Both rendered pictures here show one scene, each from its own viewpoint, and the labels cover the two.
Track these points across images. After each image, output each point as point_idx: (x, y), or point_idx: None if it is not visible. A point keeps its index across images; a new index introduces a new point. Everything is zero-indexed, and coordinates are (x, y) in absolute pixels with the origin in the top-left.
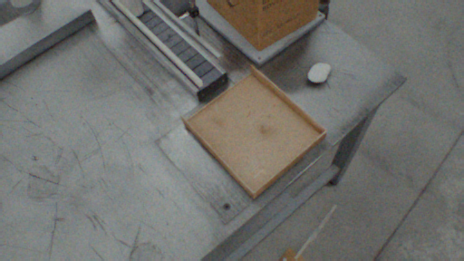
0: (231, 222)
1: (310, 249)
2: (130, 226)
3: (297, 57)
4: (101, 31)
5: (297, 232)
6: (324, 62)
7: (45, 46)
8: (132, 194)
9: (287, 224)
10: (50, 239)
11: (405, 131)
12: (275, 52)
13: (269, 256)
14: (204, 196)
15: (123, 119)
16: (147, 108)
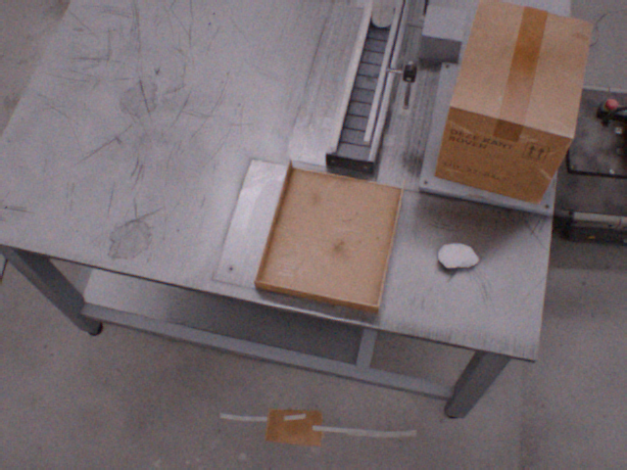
0: (217, 283)
1: (338, 440)
2: (154, 202)
3: (464, 221)
4: (340, 6)
5: (350, 410)
6: (481, 255)
7: None
8: (184, 180)
9: (351, 392)
10: (96, 148)
11: (604, 466)
12: (449, 193)
13: (295, 397)
14: (227, 242)
15: (254, 112)
16: (281, 122)
